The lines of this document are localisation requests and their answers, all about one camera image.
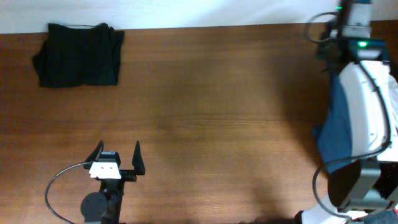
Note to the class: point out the folded black garment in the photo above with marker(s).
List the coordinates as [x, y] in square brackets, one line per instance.
[72, 57]

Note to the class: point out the white and red shirt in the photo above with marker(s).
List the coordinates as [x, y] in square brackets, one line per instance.
[393, 95]

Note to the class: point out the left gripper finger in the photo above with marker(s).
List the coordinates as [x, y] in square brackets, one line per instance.
[96, 153]
[137, 160]

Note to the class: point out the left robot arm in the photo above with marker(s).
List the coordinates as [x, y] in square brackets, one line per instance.
[104, 206]

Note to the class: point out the navy blue shorts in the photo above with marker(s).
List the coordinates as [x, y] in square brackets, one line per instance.
[334, 137]

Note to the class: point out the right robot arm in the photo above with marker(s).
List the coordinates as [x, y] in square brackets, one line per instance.
[358, 140]

